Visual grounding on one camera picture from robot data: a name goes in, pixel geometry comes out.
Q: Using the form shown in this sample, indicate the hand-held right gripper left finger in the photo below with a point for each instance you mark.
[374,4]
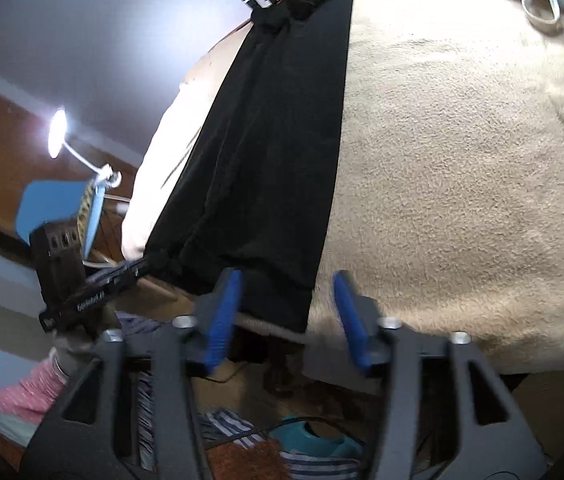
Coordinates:
[222,316]

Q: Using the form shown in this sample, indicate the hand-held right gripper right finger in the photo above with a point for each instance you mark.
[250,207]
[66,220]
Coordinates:
[349,320]

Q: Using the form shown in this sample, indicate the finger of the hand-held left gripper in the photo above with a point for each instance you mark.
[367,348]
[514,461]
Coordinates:
[144,266]

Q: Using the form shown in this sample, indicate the black pants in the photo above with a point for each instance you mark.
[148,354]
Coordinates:
[272,150]

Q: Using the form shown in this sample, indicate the person's left forearm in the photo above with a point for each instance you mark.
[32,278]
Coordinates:
[22,392]

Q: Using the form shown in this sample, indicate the blue striped cloth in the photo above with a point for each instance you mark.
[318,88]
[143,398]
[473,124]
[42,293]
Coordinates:
[234,430]

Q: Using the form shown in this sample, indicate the teal slipper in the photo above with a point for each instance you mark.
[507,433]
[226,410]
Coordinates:
[312,441]

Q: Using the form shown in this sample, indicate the white desk lamp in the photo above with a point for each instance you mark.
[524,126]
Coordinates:
[58,132]

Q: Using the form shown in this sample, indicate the orange brown mat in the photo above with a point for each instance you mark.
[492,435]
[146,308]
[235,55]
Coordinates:
[244,462]

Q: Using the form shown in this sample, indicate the beige fleece blanket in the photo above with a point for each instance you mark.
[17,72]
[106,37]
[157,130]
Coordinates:
[462,185]

